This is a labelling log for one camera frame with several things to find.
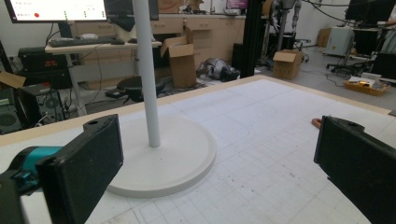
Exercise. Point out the black computer tower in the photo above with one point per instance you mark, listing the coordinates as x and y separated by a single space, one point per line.
39 105

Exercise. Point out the orange tray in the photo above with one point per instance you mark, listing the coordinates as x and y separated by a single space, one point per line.
365 86

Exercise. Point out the white round-base stand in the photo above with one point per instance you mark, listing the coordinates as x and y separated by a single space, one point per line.
162 149

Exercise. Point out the black metal column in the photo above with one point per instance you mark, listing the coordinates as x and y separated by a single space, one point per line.
252 37

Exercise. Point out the white desk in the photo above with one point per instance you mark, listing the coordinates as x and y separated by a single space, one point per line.
93 46

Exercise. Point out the tall open cardboard box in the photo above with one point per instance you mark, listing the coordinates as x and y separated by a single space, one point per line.
182 62

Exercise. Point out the black electronic unit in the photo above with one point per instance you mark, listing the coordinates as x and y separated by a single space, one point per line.
43 67

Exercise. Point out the dark monitor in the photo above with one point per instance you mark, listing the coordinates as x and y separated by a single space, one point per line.
370 11

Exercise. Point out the white cabinet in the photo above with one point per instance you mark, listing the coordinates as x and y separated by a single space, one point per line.
339 40

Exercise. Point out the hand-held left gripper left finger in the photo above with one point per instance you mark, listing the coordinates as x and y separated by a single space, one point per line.
84 168

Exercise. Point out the small open cardboard box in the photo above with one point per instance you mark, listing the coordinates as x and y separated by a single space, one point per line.
287 63

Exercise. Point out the computer monitor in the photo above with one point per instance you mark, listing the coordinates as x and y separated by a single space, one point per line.
59 10

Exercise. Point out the black keyboard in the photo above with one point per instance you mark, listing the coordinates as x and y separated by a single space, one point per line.
84 41

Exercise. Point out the humanoid robot on stand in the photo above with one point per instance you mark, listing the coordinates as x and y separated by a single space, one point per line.
285 18

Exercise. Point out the small orange-brown object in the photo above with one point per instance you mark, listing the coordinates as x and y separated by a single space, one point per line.
316 122

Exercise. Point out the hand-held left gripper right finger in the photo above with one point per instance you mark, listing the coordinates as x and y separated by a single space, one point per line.
358 161

